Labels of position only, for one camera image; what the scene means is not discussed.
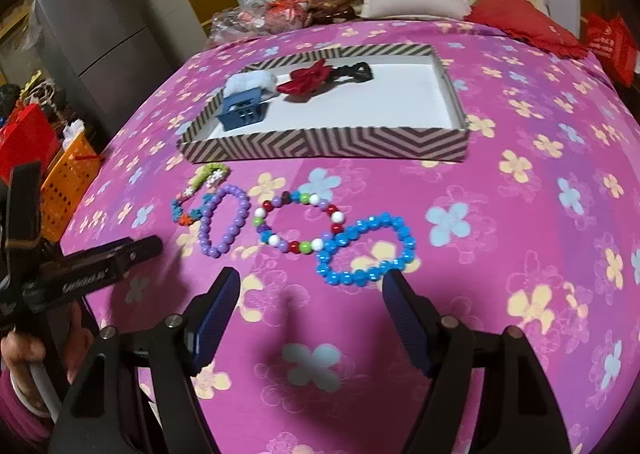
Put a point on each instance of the red satin bow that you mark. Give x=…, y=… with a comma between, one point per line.
x=305, y=81

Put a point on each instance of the red cushion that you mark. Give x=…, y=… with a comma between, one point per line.
x=520, y=20

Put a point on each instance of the pink floral bed sheet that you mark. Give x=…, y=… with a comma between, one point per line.
x=538, y=228

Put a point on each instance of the blue hair claw clip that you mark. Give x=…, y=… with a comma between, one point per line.
x=241, y=109

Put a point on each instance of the person's left hand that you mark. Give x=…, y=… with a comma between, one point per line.
x=20, y=351

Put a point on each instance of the black hair scrunchie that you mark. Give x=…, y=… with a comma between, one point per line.
x=360, y=72

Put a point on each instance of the red gift bag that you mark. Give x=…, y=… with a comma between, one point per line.
x=27, y=137

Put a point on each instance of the striped zigzag tray box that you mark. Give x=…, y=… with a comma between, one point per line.
x=408, y=110

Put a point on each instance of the red shopping bag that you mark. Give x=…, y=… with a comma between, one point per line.
x=613, y=44

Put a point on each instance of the grey refrigerator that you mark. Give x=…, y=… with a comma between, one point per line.
x=104, y=55

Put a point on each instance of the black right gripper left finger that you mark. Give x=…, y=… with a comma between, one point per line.
x=134, y=392

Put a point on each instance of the orange plastic basket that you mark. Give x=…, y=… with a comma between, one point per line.
x=65, y=185

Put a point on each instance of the light blue fluffy scrunchie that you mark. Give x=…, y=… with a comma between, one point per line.
x=241, y=82

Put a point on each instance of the clear plastic bag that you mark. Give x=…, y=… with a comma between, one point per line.
x=256, y=18

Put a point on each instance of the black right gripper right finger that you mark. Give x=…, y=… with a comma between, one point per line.
x=518, y=411

